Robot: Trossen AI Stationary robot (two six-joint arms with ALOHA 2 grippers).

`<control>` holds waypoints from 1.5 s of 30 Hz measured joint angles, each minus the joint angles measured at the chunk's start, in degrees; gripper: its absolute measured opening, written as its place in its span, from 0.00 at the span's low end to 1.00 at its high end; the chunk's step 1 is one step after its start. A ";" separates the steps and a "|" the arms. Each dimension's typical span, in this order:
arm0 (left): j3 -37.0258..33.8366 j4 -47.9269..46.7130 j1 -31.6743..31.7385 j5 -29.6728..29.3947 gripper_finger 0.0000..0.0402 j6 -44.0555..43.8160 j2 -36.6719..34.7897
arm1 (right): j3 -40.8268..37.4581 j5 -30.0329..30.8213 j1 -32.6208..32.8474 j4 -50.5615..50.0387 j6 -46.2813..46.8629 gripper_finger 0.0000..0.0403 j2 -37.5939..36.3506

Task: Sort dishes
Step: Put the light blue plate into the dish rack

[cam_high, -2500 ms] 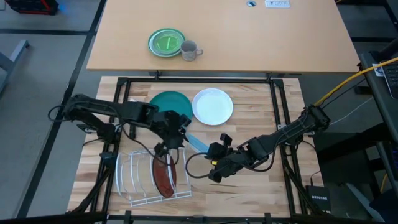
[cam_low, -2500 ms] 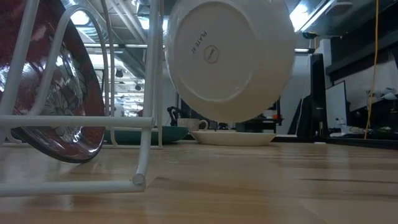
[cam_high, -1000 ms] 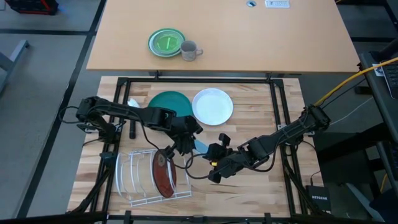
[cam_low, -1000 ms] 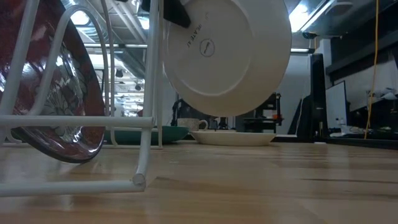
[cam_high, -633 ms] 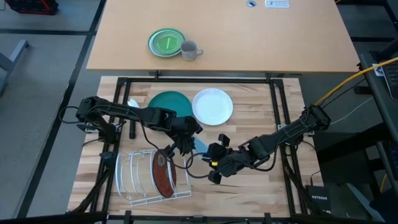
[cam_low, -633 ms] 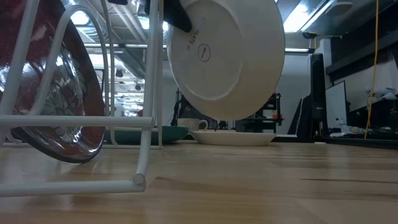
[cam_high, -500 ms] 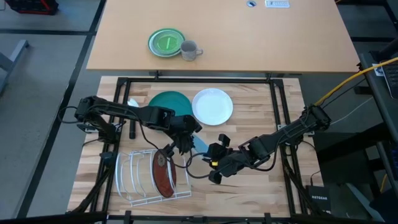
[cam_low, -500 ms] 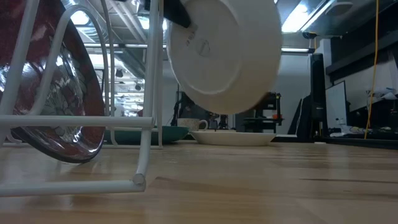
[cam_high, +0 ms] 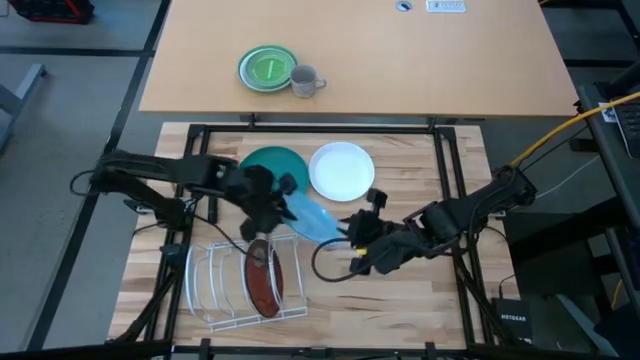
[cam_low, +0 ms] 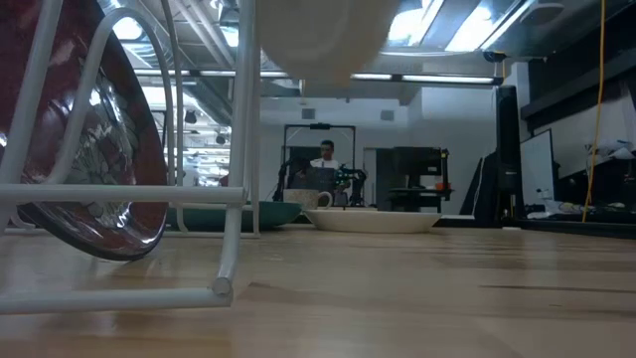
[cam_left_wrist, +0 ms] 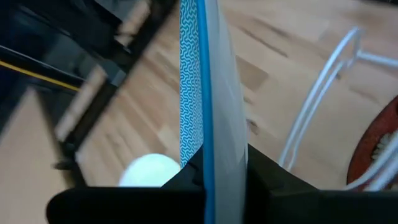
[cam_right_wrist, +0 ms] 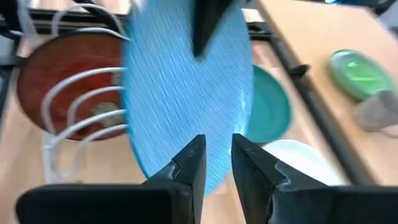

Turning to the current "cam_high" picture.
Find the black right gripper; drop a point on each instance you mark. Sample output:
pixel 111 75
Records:
pixel 375 232

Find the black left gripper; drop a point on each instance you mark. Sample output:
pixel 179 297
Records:
pixel 257 200

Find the light blue plate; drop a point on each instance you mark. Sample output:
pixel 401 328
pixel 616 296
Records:
pixel 315 220

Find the teal plate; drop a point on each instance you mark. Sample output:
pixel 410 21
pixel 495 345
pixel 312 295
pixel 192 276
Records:
pixel 270 160

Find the white plate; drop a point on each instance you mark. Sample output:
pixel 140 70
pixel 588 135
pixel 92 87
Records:
pixel 341 171

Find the brown plate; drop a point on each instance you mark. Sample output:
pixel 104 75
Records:
pixel 262 280

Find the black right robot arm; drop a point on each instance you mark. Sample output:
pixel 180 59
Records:
pixel 450 220

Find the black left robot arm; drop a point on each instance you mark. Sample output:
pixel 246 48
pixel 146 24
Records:
pixel 150 170

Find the speckled beige mug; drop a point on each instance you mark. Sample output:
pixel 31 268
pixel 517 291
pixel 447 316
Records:
pixel 302 82

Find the small bright green plate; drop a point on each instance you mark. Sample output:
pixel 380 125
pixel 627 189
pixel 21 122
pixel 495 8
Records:
pixel 270 69

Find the large pale green plate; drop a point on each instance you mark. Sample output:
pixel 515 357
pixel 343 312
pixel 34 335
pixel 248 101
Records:
pixel 243 75

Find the light wooden desk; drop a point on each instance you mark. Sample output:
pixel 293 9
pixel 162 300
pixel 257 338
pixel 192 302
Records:
pixel 400 60

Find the white power strip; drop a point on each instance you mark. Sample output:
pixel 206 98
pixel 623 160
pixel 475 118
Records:
pixel 446 6

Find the dark side desk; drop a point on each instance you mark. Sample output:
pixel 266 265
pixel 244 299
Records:
pixel 610 200

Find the grey table leg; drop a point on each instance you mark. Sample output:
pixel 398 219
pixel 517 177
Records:
pixel 20 90

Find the black keyboard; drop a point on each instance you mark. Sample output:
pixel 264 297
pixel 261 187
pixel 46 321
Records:
pixel 629 130

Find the red and black crate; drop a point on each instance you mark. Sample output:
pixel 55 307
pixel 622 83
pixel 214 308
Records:
pixel 50 10

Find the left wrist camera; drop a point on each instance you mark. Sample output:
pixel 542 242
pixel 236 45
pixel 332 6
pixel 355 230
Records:
pixel 288 183

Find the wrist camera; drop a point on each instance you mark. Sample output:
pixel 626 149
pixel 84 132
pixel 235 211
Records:
pixel 288 183
pixel 377 200

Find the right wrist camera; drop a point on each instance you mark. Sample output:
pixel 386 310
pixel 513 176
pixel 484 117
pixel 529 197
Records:
pixel 377 200

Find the black aluminium frame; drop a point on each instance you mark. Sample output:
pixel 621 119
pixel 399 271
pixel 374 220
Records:
pixel 320 129

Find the black Netgear switch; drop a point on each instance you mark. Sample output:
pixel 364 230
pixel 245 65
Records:
pixel 512 320

